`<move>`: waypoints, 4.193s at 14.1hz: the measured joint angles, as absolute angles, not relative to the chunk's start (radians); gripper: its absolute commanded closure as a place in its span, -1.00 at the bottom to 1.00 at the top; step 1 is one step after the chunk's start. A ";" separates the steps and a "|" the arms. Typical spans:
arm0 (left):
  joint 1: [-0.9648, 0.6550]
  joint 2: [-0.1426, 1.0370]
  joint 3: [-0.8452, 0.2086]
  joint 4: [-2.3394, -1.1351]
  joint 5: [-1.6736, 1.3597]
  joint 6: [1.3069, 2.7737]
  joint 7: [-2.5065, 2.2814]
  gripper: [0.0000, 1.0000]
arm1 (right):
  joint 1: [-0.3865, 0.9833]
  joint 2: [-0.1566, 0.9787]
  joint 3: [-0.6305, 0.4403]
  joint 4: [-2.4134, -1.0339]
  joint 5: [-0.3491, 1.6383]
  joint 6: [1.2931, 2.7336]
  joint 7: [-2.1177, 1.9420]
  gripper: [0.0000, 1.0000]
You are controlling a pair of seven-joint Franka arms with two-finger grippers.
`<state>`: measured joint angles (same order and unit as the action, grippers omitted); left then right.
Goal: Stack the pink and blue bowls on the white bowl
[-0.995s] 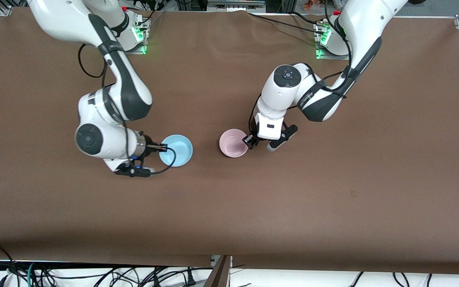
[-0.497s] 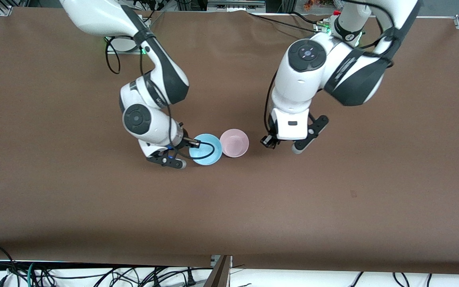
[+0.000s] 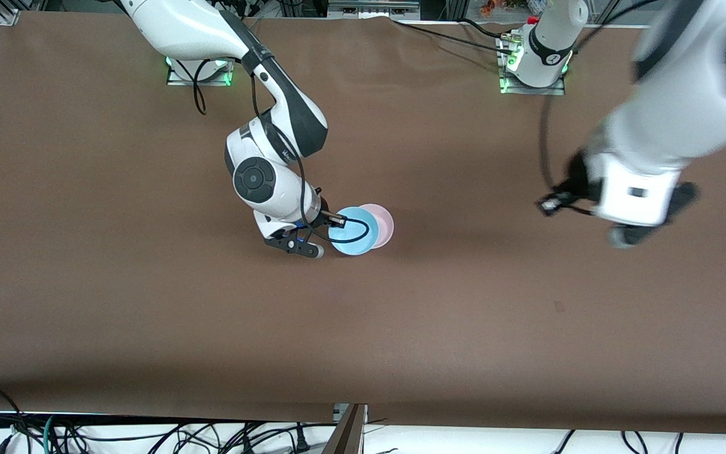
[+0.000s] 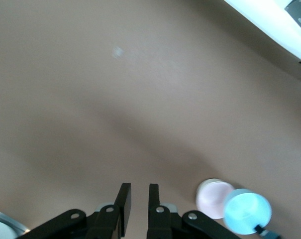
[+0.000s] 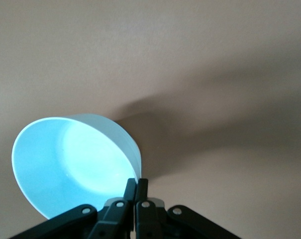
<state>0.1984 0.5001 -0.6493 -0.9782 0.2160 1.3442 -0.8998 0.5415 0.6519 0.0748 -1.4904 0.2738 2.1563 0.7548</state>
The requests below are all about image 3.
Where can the black floor plug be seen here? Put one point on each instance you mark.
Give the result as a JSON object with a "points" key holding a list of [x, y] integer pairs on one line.
{"points": [[303, 438]]}

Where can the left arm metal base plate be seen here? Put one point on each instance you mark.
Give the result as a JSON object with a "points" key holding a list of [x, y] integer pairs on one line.
{"points": [[508, 90]]}

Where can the grey power strip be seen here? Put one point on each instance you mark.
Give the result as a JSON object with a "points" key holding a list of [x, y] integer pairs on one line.
{"points": [[369, 7]]}

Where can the blue bowl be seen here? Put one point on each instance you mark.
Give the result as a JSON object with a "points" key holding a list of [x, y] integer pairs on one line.
{"points": [[350, 232]]}

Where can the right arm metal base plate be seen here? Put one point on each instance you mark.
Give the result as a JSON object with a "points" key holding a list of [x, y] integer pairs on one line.
{"points": [[177, 80]]}

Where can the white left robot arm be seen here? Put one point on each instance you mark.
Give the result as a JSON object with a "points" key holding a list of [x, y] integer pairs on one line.
{"points": [[684, 82]]}

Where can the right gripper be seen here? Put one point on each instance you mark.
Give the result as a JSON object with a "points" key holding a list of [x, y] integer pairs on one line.
{"points": [[321, 219]]}

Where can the orange object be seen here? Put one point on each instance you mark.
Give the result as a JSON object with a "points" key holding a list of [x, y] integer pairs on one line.
{"points": [[494, 5]]}

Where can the brown table beam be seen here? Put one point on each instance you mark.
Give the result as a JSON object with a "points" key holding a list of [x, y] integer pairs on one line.
{"points": [[345, 435]]}

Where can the aluminium frame profile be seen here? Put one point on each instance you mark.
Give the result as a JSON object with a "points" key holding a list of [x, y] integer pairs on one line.
{"points": [[9, 12]]}

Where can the pink bowl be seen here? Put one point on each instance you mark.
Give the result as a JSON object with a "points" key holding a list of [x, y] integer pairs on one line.
{"points": [[385, 227]]}

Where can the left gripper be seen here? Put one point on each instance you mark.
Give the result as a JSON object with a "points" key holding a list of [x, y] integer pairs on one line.
{"points": [[576, 178]]}

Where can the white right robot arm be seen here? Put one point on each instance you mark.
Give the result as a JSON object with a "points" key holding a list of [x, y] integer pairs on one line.
{"points": [[180, 28]]}

